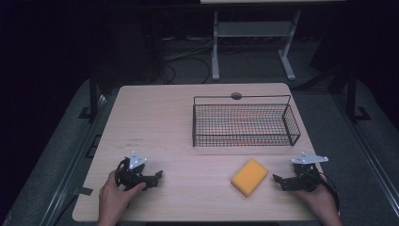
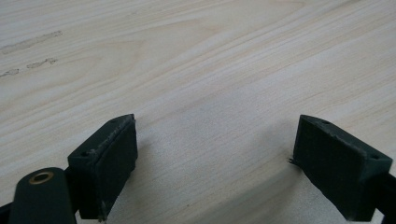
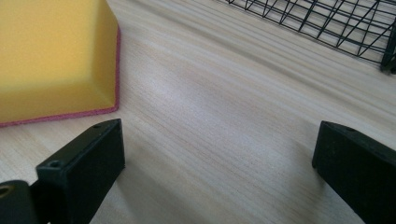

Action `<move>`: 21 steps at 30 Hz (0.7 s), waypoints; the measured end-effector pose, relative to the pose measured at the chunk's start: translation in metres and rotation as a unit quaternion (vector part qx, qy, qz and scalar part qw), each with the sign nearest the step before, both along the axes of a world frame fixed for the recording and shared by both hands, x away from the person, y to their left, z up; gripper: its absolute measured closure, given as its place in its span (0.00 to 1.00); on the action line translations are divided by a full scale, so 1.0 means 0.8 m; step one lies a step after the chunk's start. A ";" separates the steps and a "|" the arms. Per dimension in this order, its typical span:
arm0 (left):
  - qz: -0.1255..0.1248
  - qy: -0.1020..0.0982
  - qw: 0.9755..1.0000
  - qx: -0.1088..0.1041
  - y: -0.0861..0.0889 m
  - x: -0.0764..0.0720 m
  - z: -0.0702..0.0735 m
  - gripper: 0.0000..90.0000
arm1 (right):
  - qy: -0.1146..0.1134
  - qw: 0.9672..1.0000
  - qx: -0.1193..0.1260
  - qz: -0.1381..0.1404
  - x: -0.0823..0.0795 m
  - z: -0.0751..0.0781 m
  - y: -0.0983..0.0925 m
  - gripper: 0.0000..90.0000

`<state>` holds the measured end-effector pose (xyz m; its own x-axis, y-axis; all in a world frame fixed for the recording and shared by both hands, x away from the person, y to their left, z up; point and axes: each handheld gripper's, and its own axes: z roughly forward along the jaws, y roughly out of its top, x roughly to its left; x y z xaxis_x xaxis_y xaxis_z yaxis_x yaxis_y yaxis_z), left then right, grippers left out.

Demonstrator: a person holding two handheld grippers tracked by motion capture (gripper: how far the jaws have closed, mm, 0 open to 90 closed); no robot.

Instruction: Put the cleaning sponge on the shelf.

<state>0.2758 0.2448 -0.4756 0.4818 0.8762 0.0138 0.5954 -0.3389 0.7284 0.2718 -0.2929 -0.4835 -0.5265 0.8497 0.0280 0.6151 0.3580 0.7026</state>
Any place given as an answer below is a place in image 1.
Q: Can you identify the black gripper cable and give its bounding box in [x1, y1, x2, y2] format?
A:
[318, 171, 342, 212]

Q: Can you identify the black tape strip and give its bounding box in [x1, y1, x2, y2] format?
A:
[72, 186, 94, 197]

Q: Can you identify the bundle of floor cables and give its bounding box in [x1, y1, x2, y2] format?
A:
[156, 35, 217, 85]

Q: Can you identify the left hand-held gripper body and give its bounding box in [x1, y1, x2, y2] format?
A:
[115, 150, 151, 192]

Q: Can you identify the person's left hand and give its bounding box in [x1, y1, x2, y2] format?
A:
[98, 169, 147, 226]

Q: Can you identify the black wire basket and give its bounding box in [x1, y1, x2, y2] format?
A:
[191, 94, 302, 148]

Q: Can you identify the white metal stand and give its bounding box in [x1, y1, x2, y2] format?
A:
[211, 8, 303, 82]

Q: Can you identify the yellow sponge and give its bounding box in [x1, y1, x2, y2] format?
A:
[231, 158, 270, 198]

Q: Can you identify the black frame post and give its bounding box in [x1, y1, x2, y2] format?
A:
[78, 69, 100, 123]
[345, 68, 373, 124]

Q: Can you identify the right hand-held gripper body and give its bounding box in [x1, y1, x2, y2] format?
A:
[291, 151, 329, 193]

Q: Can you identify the person's right hand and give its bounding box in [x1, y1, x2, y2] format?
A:
[291, 182, 343, 226]

